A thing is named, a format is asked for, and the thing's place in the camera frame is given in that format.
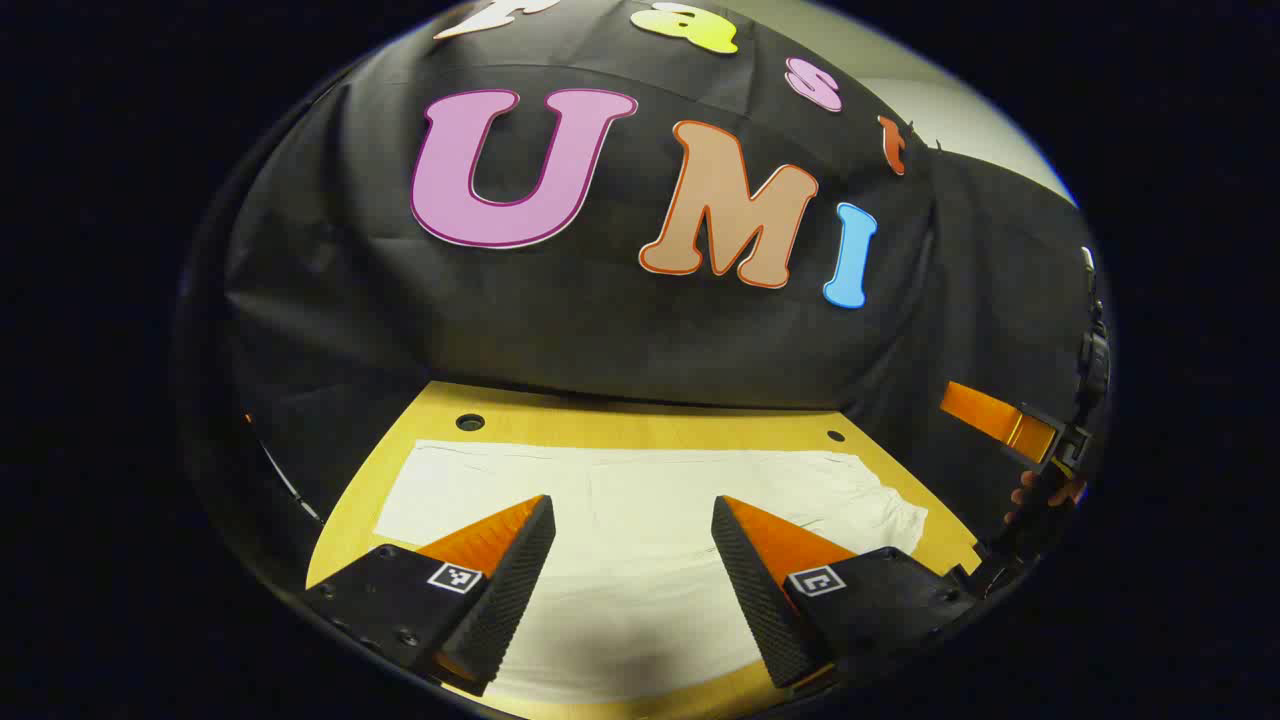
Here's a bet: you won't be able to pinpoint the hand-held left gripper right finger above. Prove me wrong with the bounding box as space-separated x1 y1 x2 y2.
711 494 979 691

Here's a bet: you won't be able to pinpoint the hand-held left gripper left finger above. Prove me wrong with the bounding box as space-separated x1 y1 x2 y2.
303 494 557 698

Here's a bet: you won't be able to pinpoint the white jeans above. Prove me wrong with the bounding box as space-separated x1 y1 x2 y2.
372 440 929 706

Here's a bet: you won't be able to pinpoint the black backdrop cloth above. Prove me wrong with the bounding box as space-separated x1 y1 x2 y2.
180 0 1111 521

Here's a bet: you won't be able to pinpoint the thin dark cable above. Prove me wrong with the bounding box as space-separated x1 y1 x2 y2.
245 410 326 526

